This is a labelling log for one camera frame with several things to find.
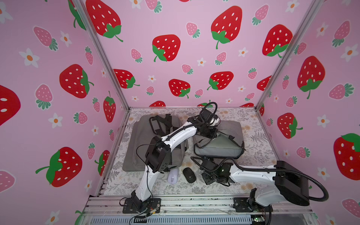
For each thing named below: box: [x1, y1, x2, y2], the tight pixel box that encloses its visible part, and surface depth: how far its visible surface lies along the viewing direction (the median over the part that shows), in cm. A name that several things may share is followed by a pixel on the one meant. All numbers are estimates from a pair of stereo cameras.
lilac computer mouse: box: [167, 167, 180, 185], surface depth 84 cm
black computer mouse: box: [182, 167, 197, 184], surface depth 85 cm
